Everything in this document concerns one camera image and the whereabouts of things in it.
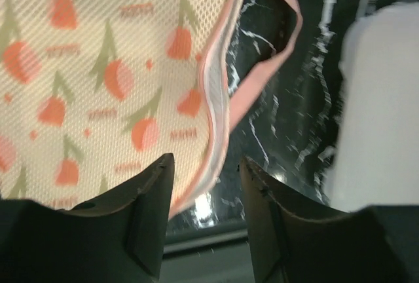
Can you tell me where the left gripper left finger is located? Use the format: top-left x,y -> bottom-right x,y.
1,153 -> 175,282

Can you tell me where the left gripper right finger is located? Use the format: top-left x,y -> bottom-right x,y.
239,157 -> 418,282

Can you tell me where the tulip print mesh laundry bag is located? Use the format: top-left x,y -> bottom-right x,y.
1,0 -> 302,216

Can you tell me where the black marble pattern mat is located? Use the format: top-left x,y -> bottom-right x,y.
167,0 -> 417,237

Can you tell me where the white plastic basket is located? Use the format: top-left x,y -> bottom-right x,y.
323,3 -> 418,212

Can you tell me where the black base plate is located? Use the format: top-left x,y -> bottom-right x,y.
159,221 -> 255,283

